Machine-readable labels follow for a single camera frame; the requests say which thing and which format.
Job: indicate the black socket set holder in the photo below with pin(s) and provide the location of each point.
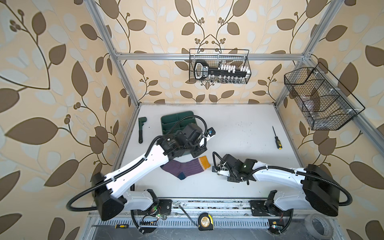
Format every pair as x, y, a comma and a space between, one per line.
202, 70

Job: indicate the yellow black tape measure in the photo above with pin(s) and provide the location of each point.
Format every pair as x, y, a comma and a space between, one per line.
205, 222

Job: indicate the back wire basket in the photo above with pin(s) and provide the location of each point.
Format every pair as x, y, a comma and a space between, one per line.
235, 57

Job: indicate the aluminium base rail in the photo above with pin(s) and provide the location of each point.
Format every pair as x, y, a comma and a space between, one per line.
183, 213

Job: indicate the green pipe wrench black handle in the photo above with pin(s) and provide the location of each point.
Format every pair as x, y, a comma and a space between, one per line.
141, 121

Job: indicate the clear tape roll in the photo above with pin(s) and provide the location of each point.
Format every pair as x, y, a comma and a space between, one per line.
319, 227

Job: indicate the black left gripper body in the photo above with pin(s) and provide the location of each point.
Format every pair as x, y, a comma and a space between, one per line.
195, 148

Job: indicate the right wire basket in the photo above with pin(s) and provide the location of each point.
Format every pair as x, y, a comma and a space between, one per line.
326, 103

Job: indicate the yellow black screwdriver on table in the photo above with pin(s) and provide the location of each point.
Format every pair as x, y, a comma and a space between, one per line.
277, 140

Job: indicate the wire basket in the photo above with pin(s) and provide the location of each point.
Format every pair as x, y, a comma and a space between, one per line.
235, 57
326, 103

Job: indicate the small yellow black screwdriver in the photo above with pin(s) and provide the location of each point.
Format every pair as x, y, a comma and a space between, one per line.
121, 226

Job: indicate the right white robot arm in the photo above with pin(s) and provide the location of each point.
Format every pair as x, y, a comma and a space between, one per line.
311, 188

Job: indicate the purple sock yellow cuff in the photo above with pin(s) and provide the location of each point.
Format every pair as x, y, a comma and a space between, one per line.
184, 170

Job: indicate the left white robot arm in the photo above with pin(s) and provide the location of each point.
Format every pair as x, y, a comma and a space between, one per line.
112, 193

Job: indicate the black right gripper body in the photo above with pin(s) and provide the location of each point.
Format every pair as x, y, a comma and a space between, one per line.
232, 177

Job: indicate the green plastic organizer tray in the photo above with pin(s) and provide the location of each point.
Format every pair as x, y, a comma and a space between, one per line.
168, 121

